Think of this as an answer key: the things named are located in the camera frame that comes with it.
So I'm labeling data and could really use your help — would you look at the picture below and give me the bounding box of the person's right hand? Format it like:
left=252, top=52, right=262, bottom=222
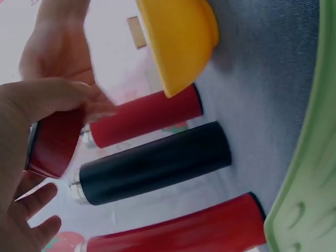
left=19, top=0, right=118, bottom=118

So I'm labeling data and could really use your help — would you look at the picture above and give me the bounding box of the person's left hand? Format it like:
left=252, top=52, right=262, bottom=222
left=0, top=78, right=97, bottom=252

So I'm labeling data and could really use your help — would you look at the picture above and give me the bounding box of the red bottle cap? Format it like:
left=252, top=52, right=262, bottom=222
left=25, top=106, right=89, bottom=180

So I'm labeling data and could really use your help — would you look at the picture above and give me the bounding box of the red cylindrical bottle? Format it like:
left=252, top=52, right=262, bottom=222
left=75, top=191, right=267, bottom=252
left=83, top=83, right=204, bottom=149

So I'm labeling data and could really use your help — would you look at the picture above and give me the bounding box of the yellow plastic bowl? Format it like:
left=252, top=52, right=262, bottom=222
left=137, top=0, right=220, bottom=98

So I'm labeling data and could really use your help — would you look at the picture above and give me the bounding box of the black cylindrical bottle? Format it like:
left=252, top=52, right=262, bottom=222
left=69, top=120, right=233, bottom=206

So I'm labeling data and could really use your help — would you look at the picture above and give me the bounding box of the light green plastic tray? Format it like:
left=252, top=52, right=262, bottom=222
left=263, top=0, right=336, bottom=252

